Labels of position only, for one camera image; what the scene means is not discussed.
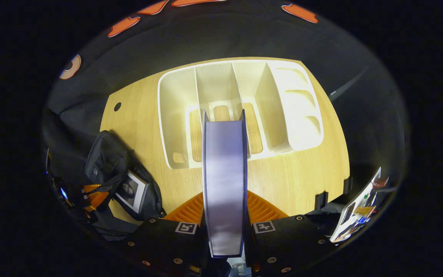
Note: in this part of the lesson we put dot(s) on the black schoolbag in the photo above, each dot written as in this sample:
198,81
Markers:
104,154

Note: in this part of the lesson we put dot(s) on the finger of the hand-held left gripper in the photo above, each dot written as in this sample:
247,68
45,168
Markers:
92,187
98,199

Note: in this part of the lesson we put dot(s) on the blue cover book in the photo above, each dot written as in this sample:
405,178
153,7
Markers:
225,184

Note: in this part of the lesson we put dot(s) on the white bookshelf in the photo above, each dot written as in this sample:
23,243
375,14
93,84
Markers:
290,107

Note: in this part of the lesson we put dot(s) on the black table clamp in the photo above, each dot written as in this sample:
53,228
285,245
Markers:
347,185
321,201

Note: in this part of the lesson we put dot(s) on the grey portrait cover book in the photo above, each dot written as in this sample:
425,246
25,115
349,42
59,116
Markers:
131,190

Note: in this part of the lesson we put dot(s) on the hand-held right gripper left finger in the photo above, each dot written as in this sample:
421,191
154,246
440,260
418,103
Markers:
167,246

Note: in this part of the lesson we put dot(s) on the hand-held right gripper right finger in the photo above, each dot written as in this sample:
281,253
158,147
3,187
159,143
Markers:
283,242

